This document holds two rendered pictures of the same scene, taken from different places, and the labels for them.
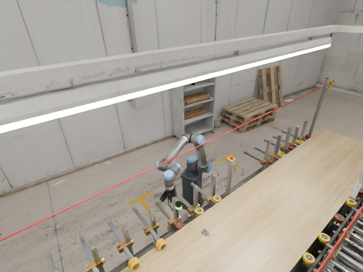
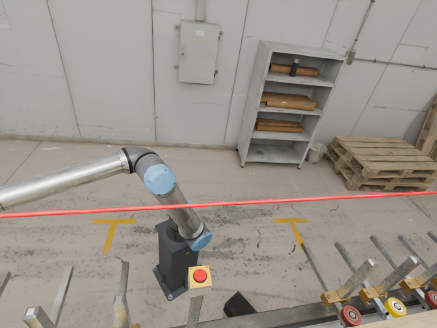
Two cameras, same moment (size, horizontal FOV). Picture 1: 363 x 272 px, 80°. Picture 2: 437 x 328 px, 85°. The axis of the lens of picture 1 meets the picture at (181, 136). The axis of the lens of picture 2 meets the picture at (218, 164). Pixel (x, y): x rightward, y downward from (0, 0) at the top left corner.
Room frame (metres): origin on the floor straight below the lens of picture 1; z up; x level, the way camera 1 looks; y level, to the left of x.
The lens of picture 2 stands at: (1.50, -0.67, 1.99)
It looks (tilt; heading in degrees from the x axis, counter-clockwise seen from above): 37 degrees down; 20
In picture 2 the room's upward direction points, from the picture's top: 9 degrees clockwise
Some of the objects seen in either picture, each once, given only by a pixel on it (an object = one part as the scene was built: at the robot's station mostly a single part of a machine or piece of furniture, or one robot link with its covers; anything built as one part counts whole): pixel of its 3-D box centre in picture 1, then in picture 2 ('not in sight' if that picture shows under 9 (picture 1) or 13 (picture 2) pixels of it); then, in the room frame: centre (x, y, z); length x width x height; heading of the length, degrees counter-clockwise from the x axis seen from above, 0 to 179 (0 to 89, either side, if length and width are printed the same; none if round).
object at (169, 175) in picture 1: (168, 178); not in sight; (1.47, 0.12, 1.32); 0.10 x 0.09 x 0.12; 154
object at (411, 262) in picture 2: (276, 150); (387, 284); (2.47, -1.32, 0.90); 0.03 x 0.03 x 0.48; 37
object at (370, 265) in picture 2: (266, 155); (348, 288); (2.32, -1.12, 0.92); 0.03 x 0.03 x 0.48; 37
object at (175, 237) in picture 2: (192, 170); (179, 226); (2.39, -0.13, 0.65); 0.19 x 0.19 x 0.10
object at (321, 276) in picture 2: (257, 158); (322, 279); (2.37, -1.03, 0.83); 0.43 x 0.03 x 0.04; 37
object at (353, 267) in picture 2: (267, 154); (359, 276); (2.53, -1.23, 0.80); 0.43 x 0.03 x 0.04; 37
